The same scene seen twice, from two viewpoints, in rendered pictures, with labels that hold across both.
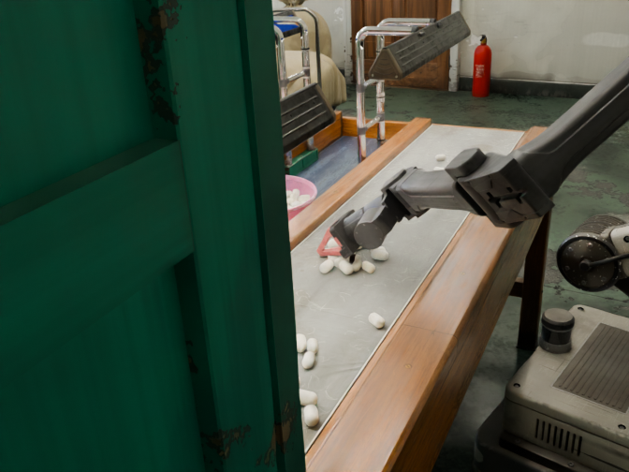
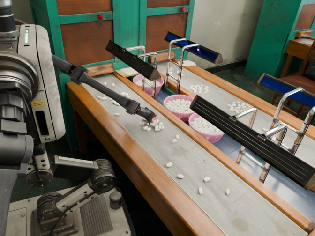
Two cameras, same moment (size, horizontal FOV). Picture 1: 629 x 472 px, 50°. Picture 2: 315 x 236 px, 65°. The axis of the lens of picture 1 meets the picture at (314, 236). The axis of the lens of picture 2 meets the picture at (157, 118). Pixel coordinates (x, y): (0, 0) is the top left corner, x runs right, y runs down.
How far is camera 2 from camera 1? 225 cm
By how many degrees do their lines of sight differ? 94
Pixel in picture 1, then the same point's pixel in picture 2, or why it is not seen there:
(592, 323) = (115, 226)
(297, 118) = (141, 67)
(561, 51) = not seen: outside the picture
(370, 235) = not seen: hidden behind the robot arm
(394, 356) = (100, 107)
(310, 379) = (109, 102)
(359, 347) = (111, 110)
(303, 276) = not seen: hidden behind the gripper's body
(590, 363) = (99, 204)
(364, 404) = (93, 100)
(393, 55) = (195, 99)
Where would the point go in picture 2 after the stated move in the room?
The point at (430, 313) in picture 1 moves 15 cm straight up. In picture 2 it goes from (107, 118) to (106, 98)
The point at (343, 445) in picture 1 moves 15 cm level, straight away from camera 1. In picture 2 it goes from (87, 95) to (103, 101)
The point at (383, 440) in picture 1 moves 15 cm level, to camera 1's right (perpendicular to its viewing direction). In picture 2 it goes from (83, 98) to (68, 107)
